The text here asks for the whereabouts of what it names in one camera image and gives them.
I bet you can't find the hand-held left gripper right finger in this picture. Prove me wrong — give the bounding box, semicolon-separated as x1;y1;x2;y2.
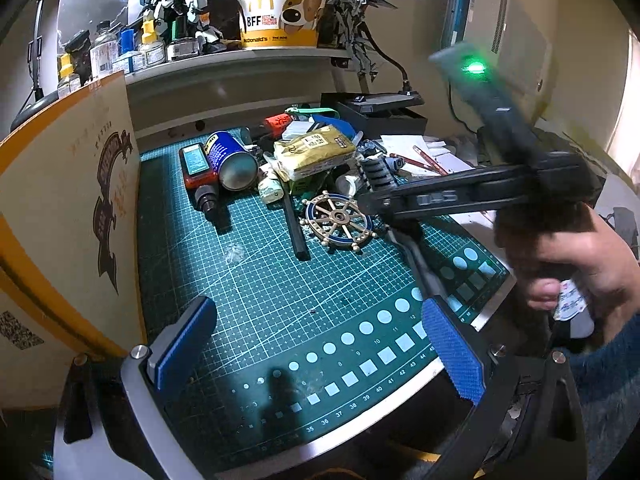
421;297;588;480

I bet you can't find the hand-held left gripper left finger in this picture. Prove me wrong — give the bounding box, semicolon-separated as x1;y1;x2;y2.
52;296;217;480

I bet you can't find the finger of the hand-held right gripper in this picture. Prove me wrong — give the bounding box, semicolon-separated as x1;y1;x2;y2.
387;220;451;306
359;185;421;222

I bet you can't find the black ribbed handle tool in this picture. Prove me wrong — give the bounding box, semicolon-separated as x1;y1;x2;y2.
360;157;397;194

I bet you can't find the blue spray can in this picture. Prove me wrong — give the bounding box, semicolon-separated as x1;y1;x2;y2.
205;131;260;192

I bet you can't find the printed cardboard box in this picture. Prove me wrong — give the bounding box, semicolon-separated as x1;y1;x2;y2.
0;70;148;401

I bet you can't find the person's right forearm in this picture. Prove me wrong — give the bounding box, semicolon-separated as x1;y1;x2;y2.
565;310;640;480

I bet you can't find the person's right hand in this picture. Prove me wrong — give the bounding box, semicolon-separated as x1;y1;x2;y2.
497;207;640;341

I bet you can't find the red pencil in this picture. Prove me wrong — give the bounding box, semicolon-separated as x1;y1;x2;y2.
390;152;441;173
412;145;451;175

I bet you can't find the white printed tube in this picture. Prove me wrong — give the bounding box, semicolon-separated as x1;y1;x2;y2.
336;172;366;197

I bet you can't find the brass ship wheel ornament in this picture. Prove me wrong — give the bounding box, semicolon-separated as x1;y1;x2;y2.
300;191;375;252

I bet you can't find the white paper sheet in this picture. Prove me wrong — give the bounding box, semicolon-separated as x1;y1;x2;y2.
380;134;481;176

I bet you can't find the black box stand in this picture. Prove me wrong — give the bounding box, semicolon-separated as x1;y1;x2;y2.
320;91;428;136

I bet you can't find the yellow tissue packet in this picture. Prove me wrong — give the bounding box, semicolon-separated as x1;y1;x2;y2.
274;127;357;181

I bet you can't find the blue plastic case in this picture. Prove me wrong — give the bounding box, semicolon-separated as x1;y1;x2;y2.
312;114;353;136

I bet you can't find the black square rod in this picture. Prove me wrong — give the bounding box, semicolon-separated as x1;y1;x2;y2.
282;192;310;261

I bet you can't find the green cutting mat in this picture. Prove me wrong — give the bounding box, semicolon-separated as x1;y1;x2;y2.
135;125;516;461

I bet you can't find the small white glue bottle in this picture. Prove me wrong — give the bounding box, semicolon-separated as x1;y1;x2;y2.
257;170;286;205

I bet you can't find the red black handheld tool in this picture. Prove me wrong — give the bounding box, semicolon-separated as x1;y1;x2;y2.
178;142;221;221

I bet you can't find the black spiky model figure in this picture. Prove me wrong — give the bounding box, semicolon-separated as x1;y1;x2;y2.
327;0;433;81

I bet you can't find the white desk shelf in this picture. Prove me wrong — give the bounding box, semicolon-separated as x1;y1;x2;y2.
122;47;353;133

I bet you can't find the paper bucket with dog print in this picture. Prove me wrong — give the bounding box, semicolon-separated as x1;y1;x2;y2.
230;0;333;51

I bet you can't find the white robot model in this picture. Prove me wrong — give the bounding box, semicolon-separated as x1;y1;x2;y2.
132;0;228;56

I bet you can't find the row of small paint bottles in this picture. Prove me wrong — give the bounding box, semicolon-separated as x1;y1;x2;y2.
57;20;201;98

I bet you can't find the white wall appliance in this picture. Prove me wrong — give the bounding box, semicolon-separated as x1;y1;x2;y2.
450;0;558;126

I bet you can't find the green strap keychain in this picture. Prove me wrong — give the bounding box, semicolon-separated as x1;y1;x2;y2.
285;105;346;126

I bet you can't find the blue white wall device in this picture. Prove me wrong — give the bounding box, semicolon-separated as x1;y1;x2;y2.
442;0;474;48

